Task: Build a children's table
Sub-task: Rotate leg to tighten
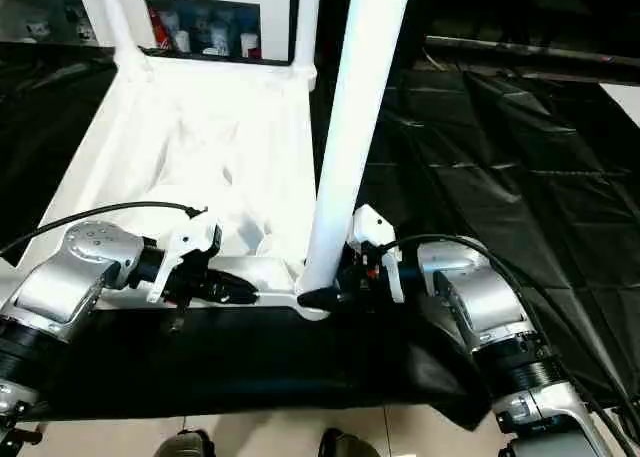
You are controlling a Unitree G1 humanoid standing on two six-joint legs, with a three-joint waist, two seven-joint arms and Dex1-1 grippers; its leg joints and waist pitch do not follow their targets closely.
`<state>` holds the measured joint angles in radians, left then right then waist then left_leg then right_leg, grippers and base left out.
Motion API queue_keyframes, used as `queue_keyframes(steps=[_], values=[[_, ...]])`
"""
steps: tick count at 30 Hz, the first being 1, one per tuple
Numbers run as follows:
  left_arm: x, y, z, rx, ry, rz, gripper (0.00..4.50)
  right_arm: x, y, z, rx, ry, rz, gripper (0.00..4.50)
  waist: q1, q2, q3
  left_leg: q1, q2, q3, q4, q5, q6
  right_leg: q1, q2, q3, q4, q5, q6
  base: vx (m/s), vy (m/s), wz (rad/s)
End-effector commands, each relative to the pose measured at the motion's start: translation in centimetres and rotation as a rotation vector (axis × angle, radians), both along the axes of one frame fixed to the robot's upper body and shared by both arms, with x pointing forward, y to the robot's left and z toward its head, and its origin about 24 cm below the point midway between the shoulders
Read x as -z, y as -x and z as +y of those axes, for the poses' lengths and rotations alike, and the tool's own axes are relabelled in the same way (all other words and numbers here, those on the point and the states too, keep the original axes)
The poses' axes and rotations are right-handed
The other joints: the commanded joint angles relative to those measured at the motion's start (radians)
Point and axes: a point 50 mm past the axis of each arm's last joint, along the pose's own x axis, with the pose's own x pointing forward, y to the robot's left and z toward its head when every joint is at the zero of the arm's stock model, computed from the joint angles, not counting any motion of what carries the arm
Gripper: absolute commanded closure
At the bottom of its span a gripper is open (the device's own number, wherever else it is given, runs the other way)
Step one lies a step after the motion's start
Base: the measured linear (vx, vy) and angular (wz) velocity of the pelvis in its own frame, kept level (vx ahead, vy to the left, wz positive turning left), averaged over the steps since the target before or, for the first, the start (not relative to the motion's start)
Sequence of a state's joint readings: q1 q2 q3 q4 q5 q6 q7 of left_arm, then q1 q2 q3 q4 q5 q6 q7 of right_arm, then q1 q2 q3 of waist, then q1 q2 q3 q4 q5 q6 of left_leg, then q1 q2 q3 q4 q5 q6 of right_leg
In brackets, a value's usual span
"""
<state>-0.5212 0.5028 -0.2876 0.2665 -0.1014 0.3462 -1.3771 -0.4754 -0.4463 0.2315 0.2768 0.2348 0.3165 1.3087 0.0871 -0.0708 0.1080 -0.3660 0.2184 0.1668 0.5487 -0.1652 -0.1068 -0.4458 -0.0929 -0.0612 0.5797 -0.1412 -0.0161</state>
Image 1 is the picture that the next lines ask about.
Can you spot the white plastic table top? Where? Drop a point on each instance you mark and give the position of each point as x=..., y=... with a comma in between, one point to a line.
x=200, y=127

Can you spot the white plastic table leg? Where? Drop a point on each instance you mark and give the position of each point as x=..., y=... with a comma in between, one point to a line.
x=360, y=102
x=306, y=17
x=117, y=17

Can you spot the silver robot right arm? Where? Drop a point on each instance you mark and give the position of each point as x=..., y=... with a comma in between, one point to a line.
x=480, y=297

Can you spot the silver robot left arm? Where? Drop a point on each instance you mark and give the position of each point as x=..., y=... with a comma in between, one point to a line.
x=75, y=272

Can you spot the brown round robot part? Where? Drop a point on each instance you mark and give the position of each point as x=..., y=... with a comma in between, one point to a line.
x=345, y=444
x=187, y=445

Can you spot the black work surface mat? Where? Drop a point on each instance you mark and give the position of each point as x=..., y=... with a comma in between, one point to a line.
x=500, y=152

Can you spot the small white jar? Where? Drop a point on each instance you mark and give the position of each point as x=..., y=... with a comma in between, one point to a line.
x=181, y=42
x=249, y=45

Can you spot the red bottle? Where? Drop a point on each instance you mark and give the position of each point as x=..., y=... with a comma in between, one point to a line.
x=161, y=30

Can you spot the long dark metal rod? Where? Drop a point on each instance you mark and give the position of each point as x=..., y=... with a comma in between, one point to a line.
x=525, y=51

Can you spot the black backdrop cloth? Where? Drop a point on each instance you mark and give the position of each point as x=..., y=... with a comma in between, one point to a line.
x=500, y=2

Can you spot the white paper sheet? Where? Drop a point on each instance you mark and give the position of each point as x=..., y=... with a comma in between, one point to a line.
x=625, y=103

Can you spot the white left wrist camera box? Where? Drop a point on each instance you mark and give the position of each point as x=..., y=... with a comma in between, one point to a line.
x=190, y=237

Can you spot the black folding table frame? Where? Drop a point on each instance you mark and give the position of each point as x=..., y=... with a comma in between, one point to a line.
x=25, y=429

